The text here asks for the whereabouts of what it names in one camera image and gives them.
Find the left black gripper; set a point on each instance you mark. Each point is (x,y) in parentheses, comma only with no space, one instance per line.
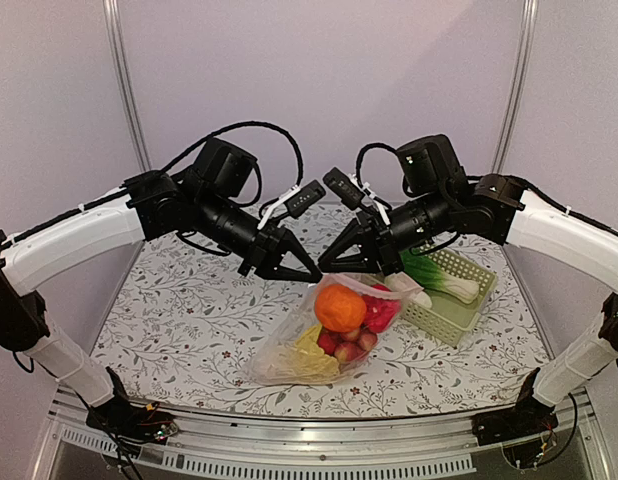
(265,252)

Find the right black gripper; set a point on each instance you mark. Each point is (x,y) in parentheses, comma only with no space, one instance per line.
(366,261)

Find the red bell pepper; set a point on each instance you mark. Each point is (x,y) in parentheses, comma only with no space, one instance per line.
(380,312)

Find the orange fruit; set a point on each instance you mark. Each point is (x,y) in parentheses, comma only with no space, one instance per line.
(339,309)

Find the clear zip top bag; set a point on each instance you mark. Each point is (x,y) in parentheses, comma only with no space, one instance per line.
(303,317)

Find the yellow napa cabbage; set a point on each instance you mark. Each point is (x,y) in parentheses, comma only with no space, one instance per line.
(300,361)

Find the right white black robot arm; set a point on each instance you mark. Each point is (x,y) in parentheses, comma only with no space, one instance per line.
(503,210)

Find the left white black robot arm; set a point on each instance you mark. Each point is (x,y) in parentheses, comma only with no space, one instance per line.
(201,199)

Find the white radish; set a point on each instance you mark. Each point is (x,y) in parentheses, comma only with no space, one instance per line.
(402,282)

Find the green white bok choy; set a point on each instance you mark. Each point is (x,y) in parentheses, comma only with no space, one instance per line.
(430,275)

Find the beige perforated plastic basket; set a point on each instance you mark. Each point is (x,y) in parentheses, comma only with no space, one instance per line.
(449,318)

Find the floral tablecloth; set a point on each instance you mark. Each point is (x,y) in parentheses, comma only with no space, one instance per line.
(185,324)

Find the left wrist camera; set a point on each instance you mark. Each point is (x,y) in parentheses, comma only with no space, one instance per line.
(292,204)

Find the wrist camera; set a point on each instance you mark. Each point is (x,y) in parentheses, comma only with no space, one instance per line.
(345,187)
(292,204)

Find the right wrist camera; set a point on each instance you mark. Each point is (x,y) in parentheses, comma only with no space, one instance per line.
(345,187)

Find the aluminium front rail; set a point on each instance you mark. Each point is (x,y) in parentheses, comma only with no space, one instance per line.
(223,445)

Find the left aluminium frame post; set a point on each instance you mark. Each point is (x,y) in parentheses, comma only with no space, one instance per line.
(123,76)

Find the aluminium frame post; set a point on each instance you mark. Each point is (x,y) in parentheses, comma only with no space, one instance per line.
(522,58)
(123,76)

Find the right aluminium frame post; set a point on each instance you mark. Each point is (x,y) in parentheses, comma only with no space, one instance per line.
(522,58)

